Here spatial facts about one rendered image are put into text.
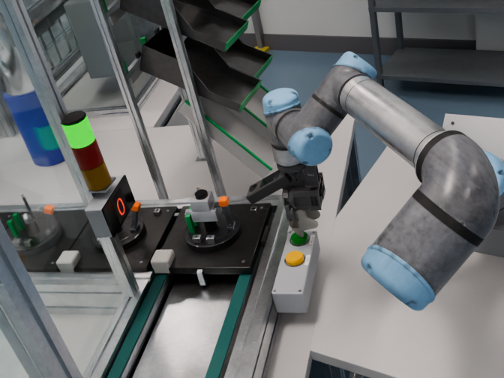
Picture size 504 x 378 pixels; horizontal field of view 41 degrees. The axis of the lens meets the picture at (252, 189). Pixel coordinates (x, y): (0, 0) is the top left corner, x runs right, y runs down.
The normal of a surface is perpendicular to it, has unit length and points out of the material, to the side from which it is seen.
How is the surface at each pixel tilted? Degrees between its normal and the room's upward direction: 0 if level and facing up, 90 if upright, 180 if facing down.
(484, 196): 55
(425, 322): 0
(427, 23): 90
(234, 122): 45
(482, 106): 0
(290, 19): 90
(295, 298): 90
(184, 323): 0
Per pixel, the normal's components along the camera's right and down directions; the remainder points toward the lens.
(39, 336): 0.95, -0.04
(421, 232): -0.50, -0.15
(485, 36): -0.51, 0.57
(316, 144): 0.34, 0.47
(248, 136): 0.50, -0.53
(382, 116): -0.77, -0.33
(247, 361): -0.20, -0.81
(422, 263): -0.15, 0.14
